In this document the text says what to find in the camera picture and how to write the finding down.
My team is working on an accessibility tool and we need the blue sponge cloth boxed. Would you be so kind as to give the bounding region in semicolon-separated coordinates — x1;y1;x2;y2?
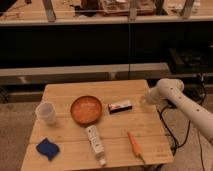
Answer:
36;138;60;161

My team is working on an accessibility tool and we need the translucent plastic cup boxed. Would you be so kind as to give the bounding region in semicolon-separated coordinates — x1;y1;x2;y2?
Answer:
35;102;56;125

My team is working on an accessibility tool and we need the white tube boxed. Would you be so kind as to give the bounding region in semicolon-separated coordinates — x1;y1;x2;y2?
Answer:
86;125;106;166

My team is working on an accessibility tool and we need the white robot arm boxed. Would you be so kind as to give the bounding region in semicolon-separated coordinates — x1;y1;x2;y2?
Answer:
144;78;213;145

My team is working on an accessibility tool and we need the black box on shelf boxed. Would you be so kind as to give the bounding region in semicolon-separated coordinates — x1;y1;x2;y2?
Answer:
167;48;213;74

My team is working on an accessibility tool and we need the orange wooden bowl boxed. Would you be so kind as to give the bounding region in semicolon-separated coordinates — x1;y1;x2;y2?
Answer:
70;96;102;125

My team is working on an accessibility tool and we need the orange carrot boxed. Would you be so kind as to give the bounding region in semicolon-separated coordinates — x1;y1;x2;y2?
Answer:
127;132;146;164

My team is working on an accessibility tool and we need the black and white eraser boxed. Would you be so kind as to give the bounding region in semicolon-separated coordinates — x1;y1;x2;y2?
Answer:
108;100;132;114

